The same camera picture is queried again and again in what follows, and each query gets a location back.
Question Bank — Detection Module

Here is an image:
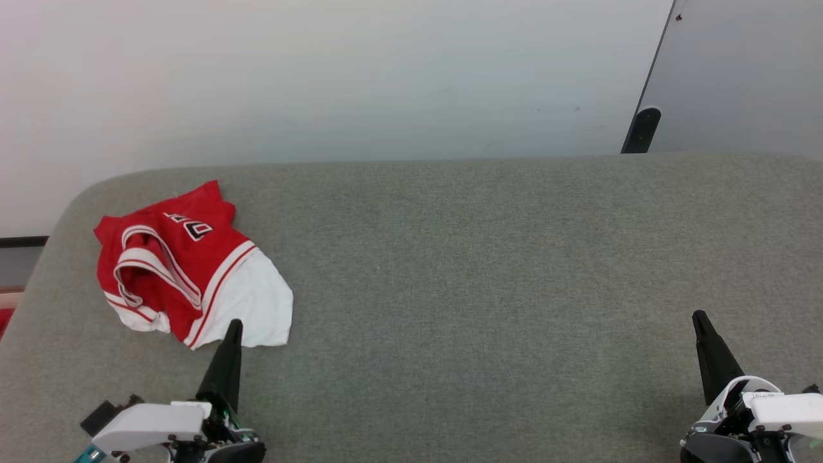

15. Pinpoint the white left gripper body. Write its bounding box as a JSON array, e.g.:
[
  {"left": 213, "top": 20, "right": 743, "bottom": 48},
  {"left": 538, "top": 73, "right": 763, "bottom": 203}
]
[{"left": 90, "top": 400, "right": 267, "bottom": 463}]

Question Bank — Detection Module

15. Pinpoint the red white basketball jersey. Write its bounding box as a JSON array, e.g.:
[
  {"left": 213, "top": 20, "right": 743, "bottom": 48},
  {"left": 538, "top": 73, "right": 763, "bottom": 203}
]
[{"left": 94, "top": 180, "right": 294, "bottom": 351}]

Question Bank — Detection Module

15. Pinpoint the grey fabric sofa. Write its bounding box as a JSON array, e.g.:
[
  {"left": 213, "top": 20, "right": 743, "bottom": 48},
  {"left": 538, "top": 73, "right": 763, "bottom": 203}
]
[{"left": 0, "top": 153, "right": 823, "bottom": 463}]

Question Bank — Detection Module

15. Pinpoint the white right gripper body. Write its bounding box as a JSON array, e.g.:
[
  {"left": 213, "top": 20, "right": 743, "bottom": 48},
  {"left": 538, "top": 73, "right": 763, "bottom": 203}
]
[{"left": 680, "top": 376, "right": 823, "bottom": 463}]

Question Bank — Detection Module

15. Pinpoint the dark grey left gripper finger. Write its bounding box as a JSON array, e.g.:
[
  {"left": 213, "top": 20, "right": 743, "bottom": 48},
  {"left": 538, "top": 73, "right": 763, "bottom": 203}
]
[{"left": 195, "top": 319, "right": 244, "bottom": 413}]

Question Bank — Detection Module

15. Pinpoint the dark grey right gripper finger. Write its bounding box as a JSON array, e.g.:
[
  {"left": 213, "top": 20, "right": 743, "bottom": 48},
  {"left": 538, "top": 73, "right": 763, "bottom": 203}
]
[{"left": 691, "top": 310, "right": 746, "bottom": 406}]

